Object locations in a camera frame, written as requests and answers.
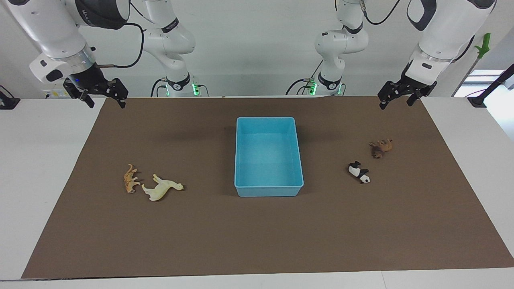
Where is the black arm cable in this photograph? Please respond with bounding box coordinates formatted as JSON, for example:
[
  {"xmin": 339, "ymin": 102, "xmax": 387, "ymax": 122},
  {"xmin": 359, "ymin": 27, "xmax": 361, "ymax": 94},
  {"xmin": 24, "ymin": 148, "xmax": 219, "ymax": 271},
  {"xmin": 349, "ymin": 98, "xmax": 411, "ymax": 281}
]
[
  {"xmin": 359, "ymin": 0, "xmax": 402, "ymax": 26},
  {"xmin": 98, "ymin": 0, "xmax": 150, "ymax": 69}
]

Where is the light blue storage box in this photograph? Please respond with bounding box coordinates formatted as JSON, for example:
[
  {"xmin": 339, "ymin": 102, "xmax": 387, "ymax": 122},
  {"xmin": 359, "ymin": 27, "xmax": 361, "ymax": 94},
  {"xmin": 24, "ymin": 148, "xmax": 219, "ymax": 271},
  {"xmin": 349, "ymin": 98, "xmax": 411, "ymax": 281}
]
[{"xmin": 234, "ymin": 117, "xmax": 304, "ymax": 197}]

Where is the brown lion toy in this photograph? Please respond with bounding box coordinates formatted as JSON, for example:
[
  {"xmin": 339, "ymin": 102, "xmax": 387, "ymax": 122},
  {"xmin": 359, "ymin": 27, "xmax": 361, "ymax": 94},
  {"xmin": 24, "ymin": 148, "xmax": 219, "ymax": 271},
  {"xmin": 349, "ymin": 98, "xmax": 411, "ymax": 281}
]
[{"xmin": 369, "ymin": 139, "xmax": 394, "ymax": 159}]

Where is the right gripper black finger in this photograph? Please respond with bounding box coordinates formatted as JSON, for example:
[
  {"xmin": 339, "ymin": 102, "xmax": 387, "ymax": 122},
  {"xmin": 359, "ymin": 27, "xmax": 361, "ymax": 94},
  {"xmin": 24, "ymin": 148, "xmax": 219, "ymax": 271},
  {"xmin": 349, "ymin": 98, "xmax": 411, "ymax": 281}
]
[
  {"xmin": 106, "ymin": 78, "xmax": 129, "ymax": 109},
  {"xmin": 63, "ymin": 78, "xmax": 96, "ymax": 109}
]

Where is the black white panda toy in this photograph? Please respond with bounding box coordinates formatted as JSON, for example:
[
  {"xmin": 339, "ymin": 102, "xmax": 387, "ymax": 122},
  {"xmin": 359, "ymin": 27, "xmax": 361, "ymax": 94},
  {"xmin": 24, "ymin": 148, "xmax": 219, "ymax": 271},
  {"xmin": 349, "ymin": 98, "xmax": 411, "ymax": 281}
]
[{"xmin": 348, "ymin": 161, "xmax": 371, "ymax": 184}]

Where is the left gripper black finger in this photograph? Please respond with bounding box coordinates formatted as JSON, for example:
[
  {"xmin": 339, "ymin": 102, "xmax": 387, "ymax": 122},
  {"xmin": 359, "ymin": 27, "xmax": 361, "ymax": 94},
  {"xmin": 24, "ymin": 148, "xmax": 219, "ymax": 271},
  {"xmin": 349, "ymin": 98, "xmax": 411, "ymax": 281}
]
[
  {"xmin": 406, "ymin": 89, "xmax": 426, "ymax": 106},
  {"xmin": 377, "ymin": 80, "xmax": 404, "ymax": 110}
]

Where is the orange tiger toy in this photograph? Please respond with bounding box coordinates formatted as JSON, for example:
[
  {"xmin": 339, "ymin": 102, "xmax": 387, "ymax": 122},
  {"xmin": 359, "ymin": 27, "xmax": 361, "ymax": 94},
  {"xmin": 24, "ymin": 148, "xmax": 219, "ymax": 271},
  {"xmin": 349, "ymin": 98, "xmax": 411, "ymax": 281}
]
[{"xmin": 123, "ymin": 163, "xmax": 141, "ymax": 194}]

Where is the brown table mat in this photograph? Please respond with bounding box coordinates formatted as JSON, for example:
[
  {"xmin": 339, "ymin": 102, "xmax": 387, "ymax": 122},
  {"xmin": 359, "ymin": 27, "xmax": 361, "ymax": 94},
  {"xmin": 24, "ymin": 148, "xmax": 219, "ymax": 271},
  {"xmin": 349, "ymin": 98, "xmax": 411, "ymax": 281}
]
[{"xmin": 21, "ymin": 96, "xmax": 514, "ymax": 279}]

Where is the black clamp stand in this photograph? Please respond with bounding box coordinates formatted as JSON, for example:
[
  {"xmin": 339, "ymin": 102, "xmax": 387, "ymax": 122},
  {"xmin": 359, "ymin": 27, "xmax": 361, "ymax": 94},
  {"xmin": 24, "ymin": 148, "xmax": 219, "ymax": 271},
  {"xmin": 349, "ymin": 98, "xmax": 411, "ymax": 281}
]
[{"xmin": 468, "ymin": 64, "xmax": 514, "ymax": 108}]

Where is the black left base cable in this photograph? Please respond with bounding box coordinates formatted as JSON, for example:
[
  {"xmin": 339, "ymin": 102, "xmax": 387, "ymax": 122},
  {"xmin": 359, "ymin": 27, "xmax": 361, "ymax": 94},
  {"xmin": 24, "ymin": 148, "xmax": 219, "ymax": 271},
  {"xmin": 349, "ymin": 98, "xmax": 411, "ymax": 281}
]
[{"xmin": 286, "ymin": 60, "xmax": 324, "ymax": 96}]

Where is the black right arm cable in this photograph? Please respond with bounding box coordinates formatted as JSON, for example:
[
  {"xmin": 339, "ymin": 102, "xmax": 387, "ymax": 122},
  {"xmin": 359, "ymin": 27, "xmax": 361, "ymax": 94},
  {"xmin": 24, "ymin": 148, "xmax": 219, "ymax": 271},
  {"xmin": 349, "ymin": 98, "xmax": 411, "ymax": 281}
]
[{"xmin": 98, "ymin": 0, "xmax": 150, "ymax": 69}]

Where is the cream alpaca toy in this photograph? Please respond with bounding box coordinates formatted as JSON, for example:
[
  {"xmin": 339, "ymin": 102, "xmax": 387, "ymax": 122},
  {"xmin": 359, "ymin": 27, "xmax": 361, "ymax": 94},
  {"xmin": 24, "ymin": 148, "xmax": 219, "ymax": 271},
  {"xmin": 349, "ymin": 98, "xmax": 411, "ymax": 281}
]
[{"xmin": 141, "ymin": 173, "xmax": 185, "ymax": 201}]

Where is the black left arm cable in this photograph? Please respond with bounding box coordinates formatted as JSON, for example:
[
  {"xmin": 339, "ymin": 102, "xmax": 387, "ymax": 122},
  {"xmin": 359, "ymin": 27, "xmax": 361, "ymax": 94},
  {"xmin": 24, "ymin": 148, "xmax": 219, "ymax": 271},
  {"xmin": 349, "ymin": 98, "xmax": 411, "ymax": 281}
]
[{"xmin": 359, "ymin": 0, "xmax": 402, "ymax": 26}]

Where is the small black table clamp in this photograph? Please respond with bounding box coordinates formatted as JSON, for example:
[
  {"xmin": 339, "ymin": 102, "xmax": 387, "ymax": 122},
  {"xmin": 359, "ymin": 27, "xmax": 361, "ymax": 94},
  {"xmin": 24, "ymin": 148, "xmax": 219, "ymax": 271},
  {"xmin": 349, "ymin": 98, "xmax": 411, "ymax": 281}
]
[{"xmin": 0, "ymin": 85, "xmax": 20, "ymax": 110}]

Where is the green-tipped grey pole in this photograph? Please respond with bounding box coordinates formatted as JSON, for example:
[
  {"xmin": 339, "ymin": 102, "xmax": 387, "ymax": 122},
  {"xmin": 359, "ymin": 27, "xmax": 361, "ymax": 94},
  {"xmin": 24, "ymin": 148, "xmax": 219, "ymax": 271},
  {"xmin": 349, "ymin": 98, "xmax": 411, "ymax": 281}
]
[{"xmin": 452, "ymin": 33, "xmax": 491, "ymax": 97}]

